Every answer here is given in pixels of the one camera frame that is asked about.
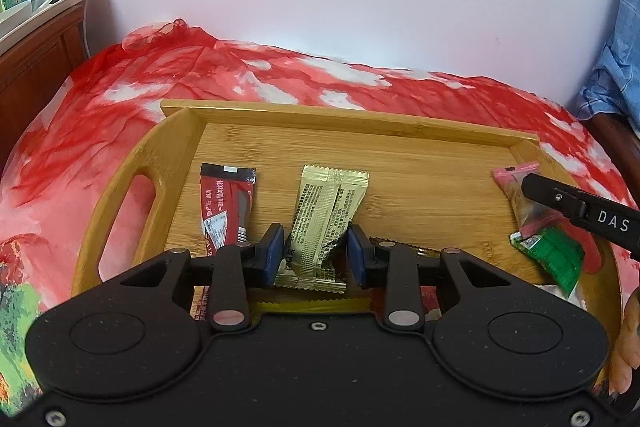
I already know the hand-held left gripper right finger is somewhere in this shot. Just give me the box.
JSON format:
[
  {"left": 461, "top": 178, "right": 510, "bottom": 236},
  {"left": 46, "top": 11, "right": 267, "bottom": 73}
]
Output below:
[{"left": 347, "top": 224, "right": 537, "bottom": 334}]

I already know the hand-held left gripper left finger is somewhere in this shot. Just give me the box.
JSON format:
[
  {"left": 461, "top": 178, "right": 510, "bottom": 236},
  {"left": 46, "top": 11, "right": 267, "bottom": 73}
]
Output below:
[{"left": 119, "top": 223, "right": 285, "bottom": 333}]

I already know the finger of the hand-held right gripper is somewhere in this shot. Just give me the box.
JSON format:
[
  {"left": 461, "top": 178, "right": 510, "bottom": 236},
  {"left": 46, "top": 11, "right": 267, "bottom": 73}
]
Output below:
[{"left": 521, "top": 173, "right": 589, "bottom": 221}]

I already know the pink-edged clear snack packet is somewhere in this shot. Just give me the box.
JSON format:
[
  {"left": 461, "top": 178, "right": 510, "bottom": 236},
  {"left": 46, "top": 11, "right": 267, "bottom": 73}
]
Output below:
[{"left": 492, "top": 161, "right": 564, "bottom": 234}]

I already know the gold foil snack packet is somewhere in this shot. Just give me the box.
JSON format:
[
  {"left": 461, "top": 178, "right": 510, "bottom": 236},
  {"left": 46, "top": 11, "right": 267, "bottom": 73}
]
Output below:
[{"left": 274, "top": 164, "right": 371, "bottom": 294}]

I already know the green snack packet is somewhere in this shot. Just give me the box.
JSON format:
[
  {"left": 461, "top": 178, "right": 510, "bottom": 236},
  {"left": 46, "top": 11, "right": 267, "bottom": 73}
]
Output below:
[{"left": 509, "top": 227, "right": 586, "bottom": 299}]

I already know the yellow snack packet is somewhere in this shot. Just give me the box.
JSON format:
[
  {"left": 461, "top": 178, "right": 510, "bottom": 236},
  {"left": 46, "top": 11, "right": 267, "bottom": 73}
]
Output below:
[{"left": 249, "top": 296, "right": 374, "bottom": 318}]

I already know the red and black stick packet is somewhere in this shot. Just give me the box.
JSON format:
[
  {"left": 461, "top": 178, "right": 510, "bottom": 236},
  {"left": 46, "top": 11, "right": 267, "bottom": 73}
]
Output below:
[{"left": 199, "top": 162, "right": 259, "bottom": 259}]

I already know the bamboo serving tray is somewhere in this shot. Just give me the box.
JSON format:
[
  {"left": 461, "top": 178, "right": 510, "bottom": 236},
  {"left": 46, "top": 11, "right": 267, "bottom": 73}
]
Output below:
[{"left": 70, "top": 99, "right": 627, "bottom": 328}]

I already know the person's right hand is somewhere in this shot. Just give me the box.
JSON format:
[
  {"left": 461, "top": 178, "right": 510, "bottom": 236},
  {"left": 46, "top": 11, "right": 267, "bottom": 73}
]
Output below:
[{"left": 608, "top": 286, "right": 640, "bottom": 397}]

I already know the brown wooden furniture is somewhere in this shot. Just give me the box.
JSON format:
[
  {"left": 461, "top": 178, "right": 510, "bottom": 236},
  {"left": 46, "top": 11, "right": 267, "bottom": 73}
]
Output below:
[{"left": 584, "top": 114, "right": 640, "bottom": 190}]

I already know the blue plaid cloth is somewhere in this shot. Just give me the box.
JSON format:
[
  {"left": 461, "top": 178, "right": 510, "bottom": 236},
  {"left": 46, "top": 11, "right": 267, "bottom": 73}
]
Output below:
[{"left": 574, "top": 0, "right": 640, "bottom": 124}]

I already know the colourful printed blanket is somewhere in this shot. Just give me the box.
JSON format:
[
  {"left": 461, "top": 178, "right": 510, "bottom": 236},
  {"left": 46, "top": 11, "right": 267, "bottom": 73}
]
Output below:
[{"left": 0, "top": 19, "right": 640, "bottom": 408}]

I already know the brown wooden headboard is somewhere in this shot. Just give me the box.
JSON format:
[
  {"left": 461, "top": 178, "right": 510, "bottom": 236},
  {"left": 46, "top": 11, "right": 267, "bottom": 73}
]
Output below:
[{"left": 0, "top": 3, "right": 90, "bottom": 175}]

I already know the white plastic tray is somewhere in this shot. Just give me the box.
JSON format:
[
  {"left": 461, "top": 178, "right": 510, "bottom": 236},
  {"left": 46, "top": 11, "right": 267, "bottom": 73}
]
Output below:
[{"left": 0, "top": 0, "right": 35, "bottom": 45}]

